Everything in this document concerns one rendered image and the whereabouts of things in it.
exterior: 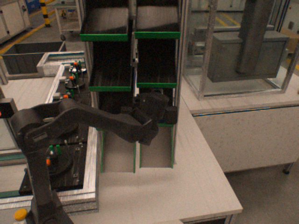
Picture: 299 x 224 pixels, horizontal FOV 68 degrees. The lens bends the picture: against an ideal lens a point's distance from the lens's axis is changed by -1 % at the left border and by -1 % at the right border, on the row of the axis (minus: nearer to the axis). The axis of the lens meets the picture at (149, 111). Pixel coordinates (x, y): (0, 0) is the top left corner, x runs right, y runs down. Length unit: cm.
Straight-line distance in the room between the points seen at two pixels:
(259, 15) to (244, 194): 145
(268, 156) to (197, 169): 117
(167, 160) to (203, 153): 32
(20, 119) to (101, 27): 37
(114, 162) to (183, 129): 56
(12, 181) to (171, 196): 68
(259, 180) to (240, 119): 82
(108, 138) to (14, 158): 47
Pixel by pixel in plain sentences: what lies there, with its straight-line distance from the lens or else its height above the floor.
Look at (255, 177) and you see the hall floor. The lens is 241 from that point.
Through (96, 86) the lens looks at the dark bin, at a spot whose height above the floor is 137.
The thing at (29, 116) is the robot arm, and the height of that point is 145.
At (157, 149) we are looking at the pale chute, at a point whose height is 104.
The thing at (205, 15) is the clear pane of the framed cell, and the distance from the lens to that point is 154.
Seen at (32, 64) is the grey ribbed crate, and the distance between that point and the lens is 290.
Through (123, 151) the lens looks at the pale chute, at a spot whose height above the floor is 105.
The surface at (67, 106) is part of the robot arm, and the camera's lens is 48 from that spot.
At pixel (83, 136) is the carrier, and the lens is 117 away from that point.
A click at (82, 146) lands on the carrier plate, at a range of 111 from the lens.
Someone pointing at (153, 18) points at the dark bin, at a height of 155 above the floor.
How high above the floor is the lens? 170
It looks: 34 degrees down
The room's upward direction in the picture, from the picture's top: straight up
